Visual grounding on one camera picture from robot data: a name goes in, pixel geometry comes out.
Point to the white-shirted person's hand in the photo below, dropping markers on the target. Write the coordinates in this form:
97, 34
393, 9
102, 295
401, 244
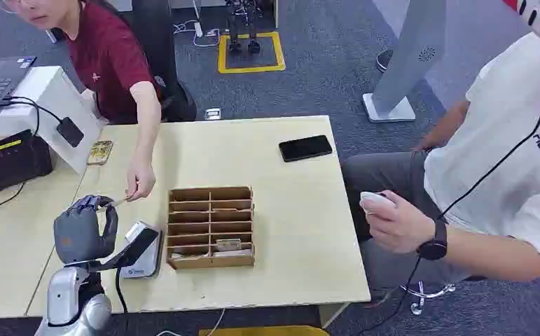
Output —
402, 227

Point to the red-shirted person's hand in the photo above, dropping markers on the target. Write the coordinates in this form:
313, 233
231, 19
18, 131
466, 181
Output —
140, 178

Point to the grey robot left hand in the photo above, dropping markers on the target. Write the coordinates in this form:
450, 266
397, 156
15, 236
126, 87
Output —
81, 232

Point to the thin card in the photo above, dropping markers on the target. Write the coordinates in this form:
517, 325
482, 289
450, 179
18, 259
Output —
117, 202

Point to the white handheld controller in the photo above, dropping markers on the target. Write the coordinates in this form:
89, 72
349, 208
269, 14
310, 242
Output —
372, 199

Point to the black wristwatch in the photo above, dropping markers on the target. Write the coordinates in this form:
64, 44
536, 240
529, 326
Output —
435, 246

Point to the phone with patterned case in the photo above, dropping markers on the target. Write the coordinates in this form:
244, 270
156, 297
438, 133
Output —
100, 153

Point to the chrome chair base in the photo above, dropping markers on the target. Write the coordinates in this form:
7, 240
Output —
425, 297

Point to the black power adapter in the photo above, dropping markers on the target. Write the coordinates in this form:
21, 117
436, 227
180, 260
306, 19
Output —
70, 132

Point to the wooden card sorting box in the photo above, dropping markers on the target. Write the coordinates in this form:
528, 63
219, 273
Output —
210, 227

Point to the pale flat card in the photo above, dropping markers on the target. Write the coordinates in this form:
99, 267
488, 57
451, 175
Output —
232, 253
188, 255

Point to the silver floor socket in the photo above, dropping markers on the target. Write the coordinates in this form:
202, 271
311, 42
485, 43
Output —
212, 114

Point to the black box device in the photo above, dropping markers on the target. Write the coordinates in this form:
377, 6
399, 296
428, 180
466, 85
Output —
14, 162

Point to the small printed card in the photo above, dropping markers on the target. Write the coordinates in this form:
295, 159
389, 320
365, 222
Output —
229, 244

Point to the person in white shirt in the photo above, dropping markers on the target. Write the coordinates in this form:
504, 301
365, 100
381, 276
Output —
497, 153

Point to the person in red shirt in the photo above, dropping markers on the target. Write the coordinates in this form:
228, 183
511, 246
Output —
107, 60

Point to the black smartphone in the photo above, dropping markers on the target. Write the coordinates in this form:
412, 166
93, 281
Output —
305, 148

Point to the black office chair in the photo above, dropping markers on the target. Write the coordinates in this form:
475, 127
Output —
163, 55

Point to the white box stand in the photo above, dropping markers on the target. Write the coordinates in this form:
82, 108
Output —
49, 92

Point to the yellow floor tape square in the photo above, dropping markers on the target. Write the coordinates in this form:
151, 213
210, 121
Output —
251, 68

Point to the white power strip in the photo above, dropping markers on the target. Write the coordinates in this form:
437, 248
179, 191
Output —
198, 29

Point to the dark shoe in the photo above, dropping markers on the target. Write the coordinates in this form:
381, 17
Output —
384, 60

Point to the yellow flat object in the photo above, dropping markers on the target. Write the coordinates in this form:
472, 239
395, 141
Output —
265, 331

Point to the black background robot legs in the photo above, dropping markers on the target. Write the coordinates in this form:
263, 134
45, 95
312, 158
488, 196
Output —
244, 28

